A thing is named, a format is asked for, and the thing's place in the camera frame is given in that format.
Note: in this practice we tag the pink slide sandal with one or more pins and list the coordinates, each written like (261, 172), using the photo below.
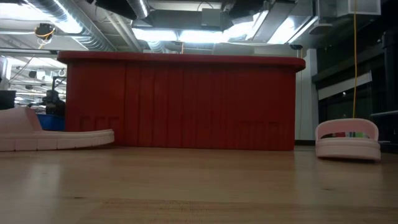
(62, 140)
(348, 149)

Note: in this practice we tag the red plastic bin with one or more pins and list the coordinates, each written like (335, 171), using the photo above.
(186, 102)

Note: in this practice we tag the blue plastic bin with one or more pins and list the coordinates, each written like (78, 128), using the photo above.
(51, 123)

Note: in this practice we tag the person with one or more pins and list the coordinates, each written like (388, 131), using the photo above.
(54, 105)

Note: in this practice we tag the black metal stand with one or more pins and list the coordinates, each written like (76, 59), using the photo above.
(54, 85)

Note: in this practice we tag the black monitor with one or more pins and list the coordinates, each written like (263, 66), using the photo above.
(7, 100)

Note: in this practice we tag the silver spiral ventilation duct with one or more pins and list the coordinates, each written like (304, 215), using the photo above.
(77, 28)

